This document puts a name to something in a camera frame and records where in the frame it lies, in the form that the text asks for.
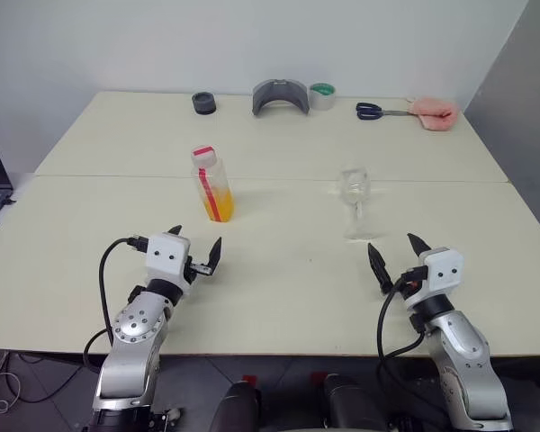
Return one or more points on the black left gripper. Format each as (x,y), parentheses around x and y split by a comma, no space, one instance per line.
(191,270)

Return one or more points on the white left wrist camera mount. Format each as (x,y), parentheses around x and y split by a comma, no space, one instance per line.
(166,261)

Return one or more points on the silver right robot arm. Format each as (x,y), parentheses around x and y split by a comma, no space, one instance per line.
(459,351)

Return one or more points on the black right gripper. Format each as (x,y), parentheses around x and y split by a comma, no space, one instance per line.
(402,293)

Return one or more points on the black round container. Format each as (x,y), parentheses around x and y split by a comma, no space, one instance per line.
(204,103)

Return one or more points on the clear wine glass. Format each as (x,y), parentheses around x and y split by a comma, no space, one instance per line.
(354,184)

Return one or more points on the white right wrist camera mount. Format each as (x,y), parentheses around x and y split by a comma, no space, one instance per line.
(445,274)

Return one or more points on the pink cloth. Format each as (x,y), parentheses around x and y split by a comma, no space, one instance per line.
(436,113)

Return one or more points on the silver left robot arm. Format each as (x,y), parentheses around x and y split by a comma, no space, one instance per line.
(135,324)

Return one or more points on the red tag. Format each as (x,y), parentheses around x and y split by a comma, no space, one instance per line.
(250,379)

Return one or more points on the grey tape roll green core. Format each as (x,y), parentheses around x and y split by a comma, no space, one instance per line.
(321,98)

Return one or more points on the dark rounded shape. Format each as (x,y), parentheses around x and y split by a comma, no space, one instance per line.
(351,402)
(238,405)

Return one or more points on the bottle of orange liquid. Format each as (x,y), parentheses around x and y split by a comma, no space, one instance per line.
(218,198)

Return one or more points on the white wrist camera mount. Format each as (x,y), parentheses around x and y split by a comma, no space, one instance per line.
(166,261)
(445,274)

